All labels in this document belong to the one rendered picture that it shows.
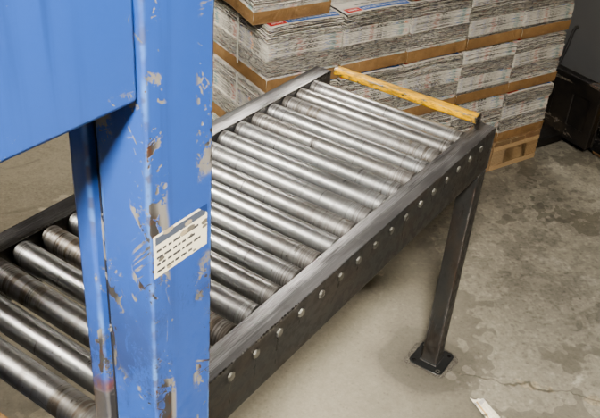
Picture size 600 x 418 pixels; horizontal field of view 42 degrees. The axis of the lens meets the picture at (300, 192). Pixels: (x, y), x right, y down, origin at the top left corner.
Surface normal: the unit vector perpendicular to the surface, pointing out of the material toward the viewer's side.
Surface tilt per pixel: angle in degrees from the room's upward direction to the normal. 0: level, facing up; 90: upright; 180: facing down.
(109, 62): 90
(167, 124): 90
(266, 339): 90
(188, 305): 90
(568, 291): 0
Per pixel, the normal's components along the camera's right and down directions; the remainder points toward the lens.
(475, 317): 0.07, -0.84
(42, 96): 0.82, 0.36
